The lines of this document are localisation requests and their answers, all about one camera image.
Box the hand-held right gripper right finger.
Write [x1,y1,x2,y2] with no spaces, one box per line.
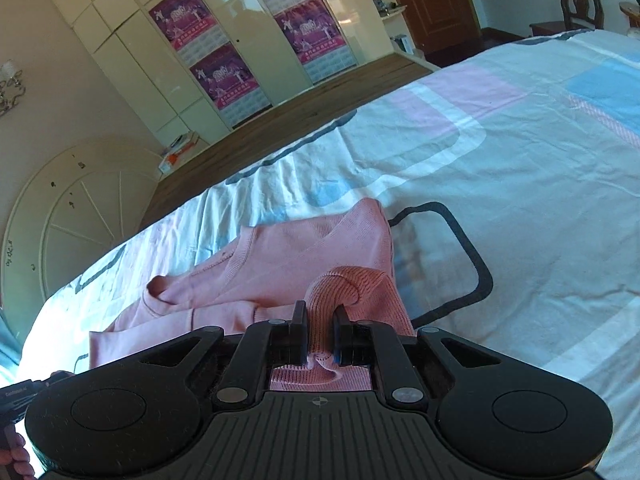
[333,305,507,407]

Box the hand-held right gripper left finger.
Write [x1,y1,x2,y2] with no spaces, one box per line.
[135,301,310,412]

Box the pink long-sleeved sweater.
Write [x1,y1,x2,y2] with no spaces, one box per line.
[89,197,416,394]

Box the person's left hand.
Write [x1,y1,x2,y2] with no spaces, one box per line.
[0,430,34,480]

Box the blue grey curtain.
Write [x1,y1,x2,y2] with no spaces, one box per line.
[0,305,24,377]

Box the white round headboard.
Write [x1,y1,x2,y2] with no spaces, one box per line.
[0,137,172,307]

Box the red and white cardboard box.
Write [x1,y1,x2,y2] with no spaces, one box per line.
[159,131,204,171]

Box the wooden plank bed base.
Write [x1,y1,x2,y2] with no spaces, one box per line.
[137,52,442,234]

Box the white corner shelf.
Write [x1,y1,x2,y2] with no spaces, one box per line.
[354,0,427,57]

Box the cream glossy wardrobe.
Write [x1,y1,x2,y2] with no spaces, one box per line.
[39,0,402,132]

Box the brown wooden door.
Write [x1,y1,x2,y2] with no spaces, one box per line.
[379,0,484,54]

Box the wooden bedside table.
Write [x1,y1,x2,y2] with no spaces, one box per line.
[619,0,640,37]

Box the purple wall poster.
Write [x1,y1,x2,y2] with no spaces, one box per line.
[148,0,221,51]
[189,44,274,112]
[274,0,359,66]

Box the crystal wall lamp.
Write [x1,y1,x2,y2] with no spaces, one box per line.
[0,59,27,117]

